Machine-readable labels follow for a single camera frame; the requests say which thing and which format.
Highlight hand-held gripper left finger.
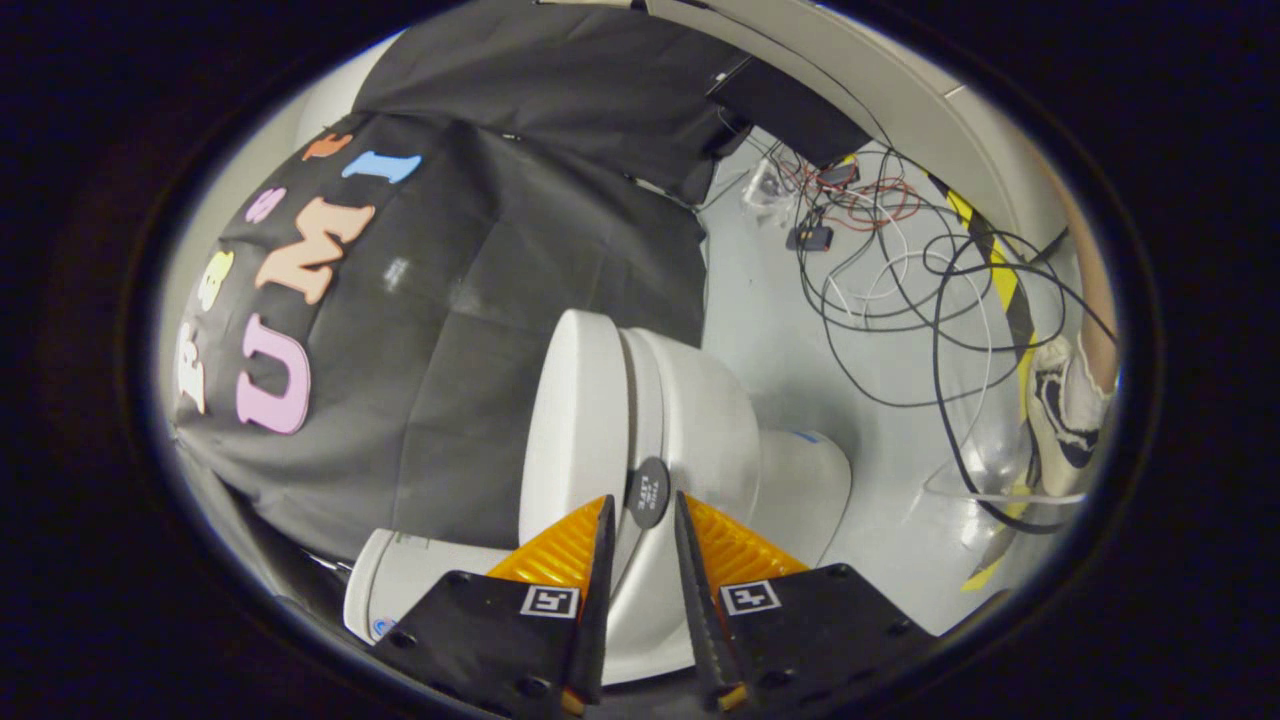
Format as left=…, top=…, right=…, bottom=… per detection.
left=372, top=494, right=617, bottom=719

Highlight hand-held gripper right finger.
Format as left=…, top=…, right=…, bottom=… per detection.
left=673, top=490, right=939, bottom=716

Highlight white toilet lid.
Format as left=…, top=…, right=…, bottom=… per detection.
left=518, top=308, right=673, bottom=601

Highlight white toilet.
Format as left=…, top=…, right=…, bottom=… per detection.
left=343, top=325, right=854, bottom=689

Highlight clear plastic sheet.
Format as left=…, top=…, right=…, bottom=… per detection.
left=922, top=400, right=1086, bottom=561

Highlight black backdrop cloth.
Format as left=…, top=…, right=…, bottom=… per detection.
left=172, top=0, right=761, bottom=566

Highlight white and black shoe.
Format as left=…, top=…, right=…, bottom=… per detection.
left=1028, top=335, right=1111, bottom=496

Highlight yellow black hazard tape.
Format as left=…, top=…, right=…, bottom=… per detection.
left=925, top=175, right=1041, bottom=593

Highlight person's leg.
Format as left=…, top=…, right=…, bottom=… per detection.
left=1040, top=165, right=1119, bottom=396

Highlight tangled black cables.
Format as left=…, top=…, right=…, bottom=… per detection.
left=740, top=130, right=1116, bottom=536

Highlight red wires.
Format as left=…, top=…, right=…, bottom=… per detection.
left=780, top=160, right=921, bottom=231

